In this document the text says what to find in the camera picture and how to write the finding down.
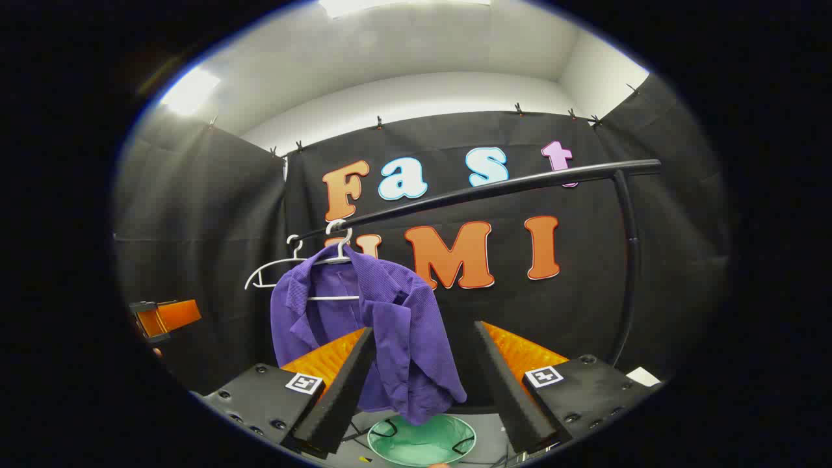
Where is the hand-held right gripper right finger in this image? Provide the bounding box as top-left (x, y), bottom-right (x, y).
top-left (473, 320), bottom-right (665, 456)

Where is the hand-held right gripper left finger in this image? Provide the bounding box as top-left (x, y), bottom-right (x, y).
top-left (192, 327), bottom-right (376, 459)

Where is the green laundry hamper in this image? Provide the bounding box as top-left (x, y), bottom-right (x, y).
top-left (367, 413), bottom-right (477, 467)

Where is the purple shirt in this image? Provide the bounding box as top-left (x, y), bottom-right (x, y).
top-left (270, 244), bottom-right (467, 426)

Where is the white clothes hanger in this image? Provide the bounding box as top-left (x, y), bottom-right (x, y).
top-left (244, 234), bottom-right (306, 291)
top-left (305, 220), bottom-right (360, 303)

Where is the black clothes rack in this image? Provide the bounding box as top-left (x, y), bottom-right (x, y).
top-left (289, 159), bottom-right (664, 370)

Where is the black backdrop cloth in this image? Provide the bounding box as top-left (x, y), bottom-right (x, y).
top-left (114, 71), bottom-right (732, 417)

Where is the ceiling light panel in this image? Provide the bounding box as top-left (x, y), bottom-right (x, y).
top-left (159, 65), bottom-right (222, 116)
top-left (318, 0), bottom-right (493, 19)

